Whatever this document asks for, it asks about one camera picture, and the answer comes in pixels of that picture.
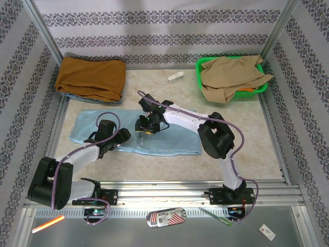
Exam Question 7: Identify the light blue trousers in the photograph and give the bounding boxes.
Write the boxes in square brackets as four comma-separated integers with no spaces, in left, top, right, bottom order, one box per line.
[68,109,203,157]

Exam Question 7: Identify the brown folded trousers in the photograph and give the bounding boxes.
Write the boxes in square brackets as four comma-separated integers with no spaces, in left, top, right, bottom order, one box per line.
[54,57,126,102]

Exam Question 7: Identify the beige trousers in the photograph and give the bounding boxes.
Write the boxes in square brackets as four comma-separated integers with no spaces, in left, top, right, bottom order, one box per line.
[199,55,275,103]

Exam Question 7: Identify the small white plastic device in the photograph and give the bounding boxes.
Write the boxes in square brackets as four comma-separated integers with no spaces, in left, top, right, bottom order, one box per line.
[168,72,185,84]

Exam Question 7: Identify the green plastic basket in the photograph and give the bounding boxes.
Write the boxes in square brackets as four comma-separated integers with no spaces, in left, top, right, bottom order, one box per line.
[195,56,268,99]

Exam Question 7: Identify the slotted metal strip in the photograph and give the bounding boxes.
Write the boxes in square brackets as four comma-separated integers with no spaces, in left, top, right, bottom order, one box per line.
[34,207,249,217]

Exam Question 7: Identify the orange marker pen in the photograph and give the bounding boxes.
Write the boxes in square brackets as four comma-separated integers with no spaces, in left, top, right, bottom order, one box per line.
[31,215,65,234]

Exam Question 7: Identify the green pen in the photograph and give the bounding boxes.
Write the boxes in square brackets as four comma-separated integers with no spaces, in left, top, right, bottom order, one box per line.
[198,207,232,226]

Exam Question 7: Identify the small white card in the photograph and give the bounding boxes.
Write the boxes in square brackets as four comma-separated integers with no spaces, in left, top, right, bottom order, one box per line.
[258,224,276,241]

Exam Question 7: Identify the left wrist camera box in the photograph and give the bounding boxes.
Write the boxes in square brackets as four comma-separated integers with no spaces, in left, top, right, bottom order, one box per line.
[99,119,115,137]

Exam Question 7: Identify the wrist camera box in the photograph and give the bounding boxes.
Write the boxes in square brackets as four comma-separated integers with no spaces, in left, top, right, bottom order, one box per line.
[138,96,157,113]
[99,119,115,137]

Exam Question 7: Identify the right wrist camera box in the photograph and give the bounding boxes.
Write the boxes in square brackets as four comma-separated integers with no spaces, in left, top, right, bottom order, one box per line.
[138,96,157,113]

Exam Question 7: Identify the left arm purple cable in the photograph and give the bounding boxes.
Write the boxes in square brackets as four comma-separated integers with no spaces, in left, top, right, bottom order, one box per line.
[51,112,121,227]

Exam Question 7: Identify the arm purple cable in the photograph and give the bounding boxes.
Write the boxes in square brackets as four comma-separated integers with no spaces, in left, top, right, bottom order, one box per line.
[51,112,121,227]
[137,90,258,224]

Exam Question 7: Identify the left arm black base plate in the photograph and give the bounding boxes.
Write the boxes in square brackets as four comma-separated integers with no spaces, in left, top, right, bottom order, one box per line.
[71,188,119,206]

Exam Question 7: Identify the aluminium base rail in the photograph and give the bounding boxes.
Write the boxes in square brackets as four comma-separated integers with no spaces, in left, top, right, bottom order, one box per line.
[25,180,305,206]

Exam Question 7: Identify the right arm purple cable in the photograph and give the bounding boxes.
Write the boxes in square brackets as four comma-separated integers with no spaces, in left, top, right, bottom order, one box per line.
[137,90,258,224]

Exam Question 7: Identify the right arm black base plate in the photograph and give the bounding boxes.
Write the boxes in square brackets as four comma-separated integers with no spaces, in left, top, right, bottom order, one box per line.
[209,187,257,206]

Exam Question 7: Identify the aluminium corner post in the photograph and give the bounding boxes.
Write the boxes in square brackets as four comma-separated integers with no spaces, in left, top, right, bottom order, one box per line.
[261,0,300,61]
[24,0,64,61]

